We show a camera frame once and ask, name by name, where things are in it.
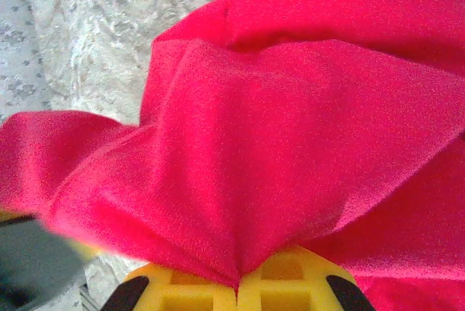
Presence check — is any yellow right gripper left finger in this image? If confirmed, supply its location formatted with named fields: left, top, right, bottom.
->
left=100, top=262, right=238, bottom=311

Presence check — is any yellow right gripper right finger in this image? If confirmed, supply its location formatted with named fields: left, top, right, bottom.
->
left=236, top=244, right=378, bottom=311

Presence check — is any red t-shirt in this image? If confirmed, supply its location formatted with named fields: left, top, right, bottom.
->
left=0, top=0, right=465, bottom=311

